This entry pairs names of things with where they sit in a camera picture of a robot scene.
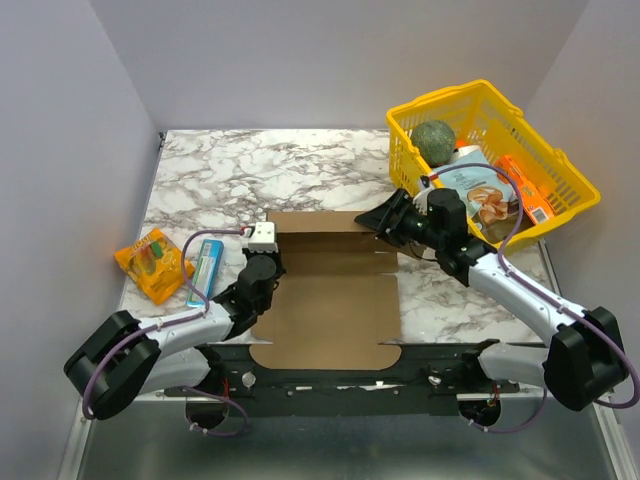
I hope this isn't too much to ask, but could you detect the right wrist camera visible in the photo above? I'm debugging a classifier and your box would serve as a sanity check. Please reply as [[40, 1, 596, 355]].
[[412, 173, 438, 215]]

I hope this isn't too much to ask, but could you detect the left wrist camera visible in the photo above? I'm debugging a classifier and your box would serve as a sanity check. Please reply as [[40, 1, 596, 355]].
[[242, 221, 278, 253]]

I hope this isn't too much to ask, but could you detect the white orange bottle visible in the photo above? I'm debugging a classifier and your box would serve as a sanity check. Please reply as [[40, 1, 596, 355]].
[[452, 141, 481, 162]]

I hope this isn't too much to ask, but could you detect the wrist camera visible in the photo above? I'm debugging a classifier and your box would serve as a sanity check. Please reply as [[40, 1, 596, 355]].
[[242, 221, 278, 253], [412, 173, 438, 215]]

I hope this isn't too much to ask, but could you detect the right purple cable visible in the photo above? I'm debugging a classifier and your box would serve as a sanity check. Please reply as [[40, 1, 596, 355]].
[[427, 163, 640, 434]]

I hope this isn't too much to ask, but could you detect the orange snack box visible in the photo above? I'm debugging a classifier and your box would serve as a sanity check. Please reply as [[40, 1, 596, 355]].
[[495, 155, 556, 225]]

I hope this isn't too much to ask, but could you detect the yellow plastic basket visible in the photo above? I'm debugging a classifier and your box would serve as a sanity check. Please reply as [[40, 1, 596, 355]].
[[386, 79, 601, 254]]

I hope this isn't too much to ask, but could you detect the green round melon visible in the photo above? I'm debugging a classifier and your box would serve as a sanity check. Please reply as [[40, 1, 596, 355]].
[[410, 120, 456, 168]]

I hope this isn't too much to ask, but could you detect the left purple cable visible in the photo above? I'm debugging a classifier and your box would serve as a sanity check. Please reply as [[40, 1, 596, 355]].
[[82, 228, 251, 437]]

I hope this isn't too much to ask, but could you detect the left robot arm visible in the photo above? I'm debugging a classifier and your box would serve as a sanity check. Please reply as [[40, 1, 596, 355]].
[[63, 242, 285, 420]]

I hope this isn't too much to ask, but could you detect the orange candy bag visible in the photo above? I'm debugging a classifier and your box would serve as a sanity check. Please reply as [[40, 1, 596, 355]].
[[114, 228, 195, 305]]

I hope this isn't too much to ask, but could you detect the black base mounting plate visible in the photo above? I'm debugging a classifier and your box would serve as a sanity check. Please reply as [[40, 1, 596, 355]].
[[138, 340, 524, 422]]

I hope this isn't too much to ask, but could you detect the light blue snack pouch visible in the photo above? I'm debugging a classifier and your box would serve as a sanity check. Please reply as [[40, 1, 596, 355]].
[[435, 147, 519, 242]]

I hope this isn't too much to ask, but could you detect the brown cardboard box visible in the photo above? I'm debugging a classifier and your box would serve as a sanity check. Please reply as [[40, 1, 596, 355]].
[[249, 211, 422, 371]]

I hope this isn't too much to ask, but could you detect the purple cable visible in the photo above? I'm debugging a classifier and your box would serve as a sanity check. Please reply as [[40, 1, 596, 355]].
[[82, 228, 251, 437], [427, 163, 640, 434]]

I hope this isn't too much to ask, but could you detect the blue toothpaste box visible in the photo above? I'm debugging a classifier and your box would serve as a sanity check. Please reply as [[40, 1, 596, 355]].
[[191, 239, 224, 300]]

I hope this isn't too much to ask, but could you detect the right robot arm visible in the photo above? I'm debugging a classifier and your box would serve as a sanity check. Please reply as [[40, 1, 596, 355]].
[[354, 188, 639, 411]]

